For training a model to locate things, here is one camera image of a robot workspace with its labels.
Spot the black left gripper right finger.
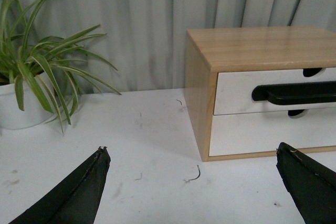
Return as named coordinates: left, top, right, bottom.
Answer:
left=276, top=142, right=335, bottom=223

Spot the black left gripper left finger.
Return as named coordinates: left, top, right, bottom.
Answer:
left=11, top=147, right=111, bottom=223

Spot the white lower drawer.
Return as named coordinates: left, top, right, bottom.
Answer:
left=209, top=108, right=335, bottom=156

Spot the white drawer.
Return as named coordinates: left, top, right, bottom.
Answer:
left=209, top=108, right=335, bottom=156
left=214, top=68, right=335, bottom=115

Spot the wooden drawer cabinet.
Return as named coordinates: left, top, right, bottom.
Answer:
left=185, top=27, right=335, bottom=162

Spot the white upper drawer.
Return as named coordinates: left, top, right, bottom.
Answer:
left=214, top=68, right=335, bottom=115

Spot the white plant pot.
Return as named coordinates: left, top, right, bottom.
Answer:
left=1, top=82, right=54, bottom=130

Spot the green spider plant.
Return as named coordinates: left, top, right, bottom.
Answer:
left=1, top=0, right=114, bottom=124

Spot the grey curtain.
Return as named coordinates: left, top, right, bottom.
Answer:
left=0, top=0, right=336, bottom=96

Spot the black drawer handle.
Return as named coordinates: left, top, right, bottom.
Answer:
left=251, top=81, right=335, bottom=105

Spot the small bent wire piece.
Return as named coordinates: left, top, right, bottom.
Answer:
left=184, top=165, right=202, bottom=183

